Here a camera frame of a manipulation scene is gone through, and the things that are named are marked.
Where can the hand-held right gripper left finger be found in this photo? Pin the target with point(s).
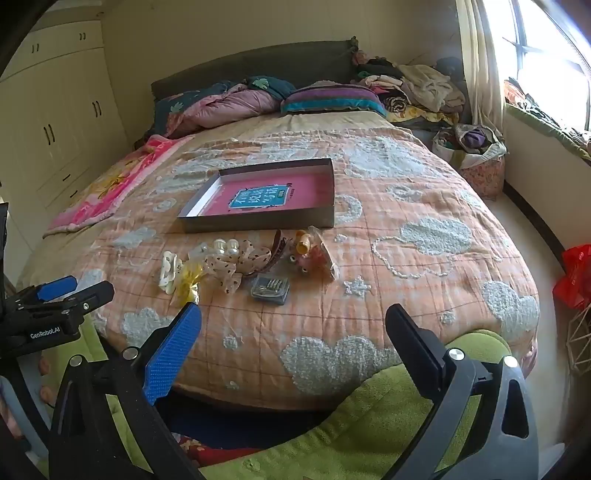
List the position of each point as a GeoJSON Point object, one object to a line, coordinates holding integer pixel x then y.
{"type": "Point", "coordinates": [171, 350]}

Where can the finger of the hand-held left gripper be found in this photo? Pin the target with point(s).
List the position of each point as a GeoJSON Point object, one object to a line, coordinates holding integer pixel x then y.
{"type": "Point", "coordinates": [90, 297]}
{"type": "Point", "coordinates": [55, 287]}

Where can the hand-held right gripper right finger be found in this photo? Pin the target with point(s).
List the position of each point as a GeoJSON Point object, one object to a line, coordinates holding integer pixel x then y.
{"type": "Point", "coordinates": [418, 348]}

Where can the white hair claw clip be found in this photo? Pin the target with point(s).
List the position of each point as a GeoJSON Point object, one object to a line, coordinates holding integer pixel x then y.
{"type": "Point", "coordinates": [170, 272]}

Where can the pearl hair clip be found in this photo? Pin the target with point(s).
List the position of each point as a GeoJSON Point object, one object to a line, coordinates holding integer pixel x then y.
{"type": "Point", "coordinates": [221, 249]}

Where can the small clear box of hairpins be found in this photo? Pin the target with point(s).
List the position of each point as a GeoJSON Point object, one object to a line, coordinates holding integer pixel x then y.
{"type": "Point", "coordinates": [271, 288]}

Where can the clear plastic packet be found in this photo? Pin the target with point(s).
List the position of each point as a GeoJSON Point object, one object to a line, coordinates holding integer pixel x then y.
{"type": "Point", "coordinates": [327, 254]}

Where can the brown hair clip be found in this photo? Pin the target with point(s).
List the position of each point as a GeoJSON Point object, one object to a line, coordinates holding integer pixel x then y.
{"type": "Point", "coordinates": [272, 254]}

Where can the cardboard tray box pink inside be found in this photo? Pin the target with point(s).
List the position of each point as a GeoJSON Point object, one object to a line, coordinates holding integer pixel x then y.
{"type": "Point", "coordinates": [268, 198]}

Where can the person's left hand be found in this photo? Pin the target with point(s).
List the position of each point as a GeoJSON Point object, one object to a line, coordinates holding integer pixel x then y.
{"type": "Point", "coordinates": [45, 378]}

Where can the peach cloud pattern bedspread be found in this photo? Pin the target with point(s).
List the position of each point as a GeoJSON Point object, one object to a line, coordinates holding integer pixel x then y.
{"type": "Point", "coordinates": [392, 258]}

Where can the pink cartoon blanket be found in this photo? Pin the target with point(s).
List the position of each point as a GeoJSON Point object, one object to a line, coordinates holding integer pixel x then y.
{"type": "Point", "coordinates": [106, 189]}

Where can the cream wardrobe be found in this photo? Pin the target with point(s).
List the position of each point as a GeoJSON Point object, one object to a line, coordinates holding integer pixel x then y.
{"type": "Point", "coordinates": [55, 120]}

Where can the red plastic bag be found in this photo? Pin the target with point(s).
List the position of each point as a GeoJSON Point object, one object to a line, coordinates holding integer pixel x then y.
{"type": "Point", "coordinates": [575, 277]}

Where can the fabric basket with clothes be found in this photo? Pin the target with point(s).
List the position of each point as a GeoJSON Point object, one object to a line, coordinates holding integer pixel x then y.
{"type": "Point", "coordinates": [475, 157]}

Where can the pink and navy quilt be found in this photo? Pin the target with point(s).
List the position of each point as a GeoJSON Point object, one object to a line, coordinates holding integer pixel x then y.
{"type": "Point", "coordinates": [217, 106]}

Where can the beige bed sheet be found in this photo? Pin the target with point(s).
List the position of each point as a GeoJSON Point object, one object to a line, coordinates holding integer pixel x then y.
{"type": "Point", "coordinates": [323, 122]}

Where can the pile of clothes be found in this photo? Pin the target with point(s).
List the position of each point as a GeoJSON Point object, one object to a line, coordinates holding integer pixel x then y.
{"type": "Point", "coordinates": [411, 87]}

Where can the striped purple pillow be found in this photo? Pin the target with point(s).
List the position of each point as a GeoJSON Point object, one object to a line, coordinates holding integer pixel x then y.
{"type": "Point", "coordinates": [332, 99]}

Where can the window seat clutter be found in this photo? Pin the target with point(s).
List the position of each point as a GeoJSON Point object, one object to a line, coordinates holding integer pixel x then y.
{"type": "Point", "coordinates": [545, 115]}

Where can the dark upholstered headboard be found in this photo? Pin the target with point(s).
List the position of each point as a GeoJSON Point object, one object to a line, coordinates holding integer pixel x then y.
{"type": "Point", "coordinates": [258, 64]}

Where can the cream curtain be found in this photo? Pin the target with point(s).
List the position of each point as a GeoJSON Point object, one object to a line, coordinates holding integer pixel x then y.
{"type": "Point", "coordinates": [480, 55]}

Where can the window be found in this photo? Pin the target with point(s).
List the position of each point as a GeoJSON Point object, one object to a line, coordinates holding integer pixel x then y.
{"type": "Point", "coordinates": [545, 50]}

